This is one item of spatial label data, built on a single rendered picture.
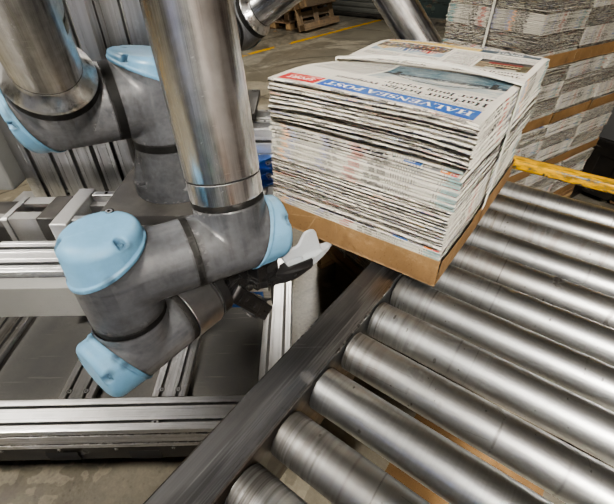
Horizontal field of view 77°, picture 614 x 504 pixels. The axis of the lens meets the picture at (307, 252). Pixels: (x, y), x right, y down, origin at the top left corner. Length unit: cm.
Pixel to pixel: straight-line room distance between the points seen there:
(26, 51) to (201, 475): 47
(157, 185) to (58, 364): 81
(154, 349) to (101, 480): 95
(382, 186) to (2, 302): 66
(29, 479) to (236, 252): 118
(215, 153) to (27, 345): 121
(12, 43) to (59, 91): 8
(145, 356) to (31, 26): 35
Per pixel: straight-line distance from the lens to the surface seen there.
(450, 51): 76
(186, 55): 35
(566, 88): 190
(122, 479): 136
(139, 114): 66
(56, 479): 144
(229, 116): 36
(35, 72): 58
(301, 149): 57
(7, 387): 141
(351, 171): 53
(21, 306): 83
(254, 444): 41
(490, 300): 59
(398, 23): 96
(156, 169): 71
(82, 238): 38
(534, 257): 70
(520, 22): 160
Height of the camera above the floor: 117
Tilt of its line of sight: 39 degrees down
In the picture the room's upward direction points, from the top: straight up
